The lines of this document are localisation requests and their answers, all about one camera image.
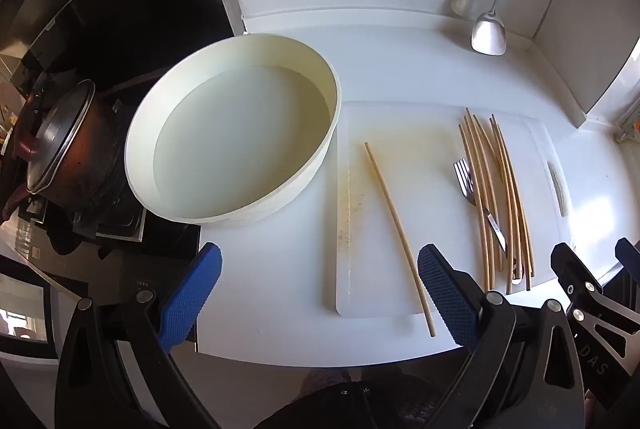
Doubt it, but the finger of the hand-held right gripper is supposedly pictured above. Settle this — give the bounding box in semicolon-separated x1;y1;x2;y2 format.
614;236;640;281
550;243;608;310

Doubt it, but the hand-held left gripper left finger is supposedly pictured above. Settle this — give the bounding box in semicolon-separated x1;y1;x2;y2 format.
54;243;223;429

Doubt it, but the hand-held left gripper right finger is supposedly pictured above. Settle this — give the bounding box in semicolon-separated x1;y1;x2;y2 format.
417;243;586;429

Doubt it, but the pile of wooden chopsticks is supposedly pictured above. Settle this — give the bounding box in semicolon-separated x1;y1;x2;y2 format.
458;108;536;295

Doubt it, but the tan wooden chopstick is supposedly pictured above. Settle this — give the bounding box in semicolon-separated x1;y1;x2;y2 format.
363;142;437;338

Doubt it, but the metal fork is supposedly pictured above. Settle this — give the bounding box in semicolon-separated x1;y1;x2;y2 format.
453;158;509;259

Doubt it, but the white round plastic basin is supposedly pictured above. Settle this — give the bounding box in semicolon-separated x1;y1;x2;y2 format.
122;33;342;227

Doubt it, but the black gas stove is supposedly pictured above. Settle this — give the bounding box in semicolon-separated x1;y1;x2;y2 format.
0;189;202;262

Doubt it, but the white plastic cutting board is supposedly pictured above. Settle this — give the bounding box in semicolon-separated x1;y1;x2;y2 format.
334;102;571;317

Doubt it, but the dark red cooking pot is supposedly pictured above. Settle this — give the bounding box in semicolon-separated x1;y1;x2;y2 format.
12;79;137;211

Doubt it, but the built-in oven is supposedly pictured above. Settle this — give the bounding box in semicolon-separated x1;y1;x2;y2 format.
0;254;68;362

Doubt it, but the metal pot lid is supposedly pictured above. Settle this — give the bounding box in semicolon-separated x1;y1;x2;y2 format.
25;79;97;196

